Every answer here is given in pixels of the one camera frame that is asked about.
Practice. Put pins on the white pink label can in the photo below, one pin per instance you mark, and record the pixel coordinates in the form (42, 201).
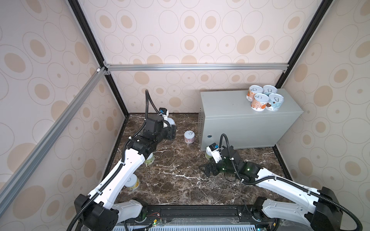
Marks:
(259, 102)

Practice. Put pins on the blue label can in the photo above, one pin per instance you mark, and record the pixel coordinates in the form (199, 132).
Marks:
(275, 102)

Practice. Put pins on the black frame post right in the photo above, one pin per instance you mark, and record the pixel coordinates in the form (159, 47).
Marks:
(306, 38)

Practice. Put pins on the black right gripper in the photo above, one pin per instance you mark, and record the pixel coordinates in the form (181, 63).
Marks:
(212, 164)

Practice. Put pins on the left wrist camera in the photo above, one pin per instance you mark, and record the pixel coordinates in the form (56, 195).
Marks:
(164, 113)

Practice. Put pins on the black frame post left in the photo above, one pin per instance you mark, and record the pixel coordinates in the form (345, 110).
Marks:
(90, 37)

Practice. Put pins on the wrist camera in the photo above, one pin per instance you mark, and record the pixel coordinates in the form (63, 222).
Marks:
(216, 152)
(164, 113)

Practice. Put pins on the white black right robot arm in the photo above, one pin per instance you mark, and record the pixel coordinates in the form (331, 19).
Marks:
(318, 209)

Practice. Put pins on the teal label can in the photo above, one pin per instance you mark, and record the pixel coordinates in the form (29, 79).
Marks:
(269, 89)

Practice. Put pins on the light green label can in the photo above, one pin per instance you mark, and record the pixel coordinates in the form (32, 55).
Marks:
(150, 159)

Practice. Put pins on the red label can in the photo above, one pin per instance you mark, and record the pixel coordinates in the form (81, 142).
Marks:
(171, 121)

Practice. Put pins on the orange label can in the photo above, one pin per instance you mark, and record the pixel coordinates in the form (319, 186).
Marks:
(253, 89)

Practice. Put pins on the black frame post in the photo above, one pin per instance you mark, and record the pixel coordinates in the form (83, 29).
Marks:
(90, 37)
(306, 38)

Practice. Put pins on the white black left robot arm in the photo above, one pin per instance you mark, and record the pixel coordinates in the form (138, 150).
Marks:
(98, 211)

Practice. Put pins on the diagonal aluminium rail left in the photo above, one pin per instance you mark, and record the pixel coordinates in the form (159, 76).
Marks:
(27, 168)

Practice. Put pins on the yellow green label can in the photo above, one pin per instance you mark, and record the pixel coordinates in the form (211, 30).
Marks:
(132, 183)

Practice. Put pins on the horizontal aluminium rail back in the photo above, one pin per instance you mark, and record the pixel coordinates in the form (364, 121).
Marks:
(199, 67)

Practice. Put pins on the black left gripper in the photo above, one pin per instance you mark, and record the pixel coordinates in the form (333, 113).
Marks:
(171, 130)

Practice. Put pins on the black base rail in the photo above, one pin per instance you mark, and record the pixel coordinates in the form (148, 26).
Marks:
(202, 215)

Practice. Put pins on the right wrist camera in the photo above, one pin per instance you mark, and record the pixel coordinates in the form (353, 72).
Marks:
(216, 152)

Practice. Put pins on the grey metal cabinet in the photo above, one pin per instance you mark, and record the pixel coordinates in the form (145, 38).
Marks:
(230, 112)

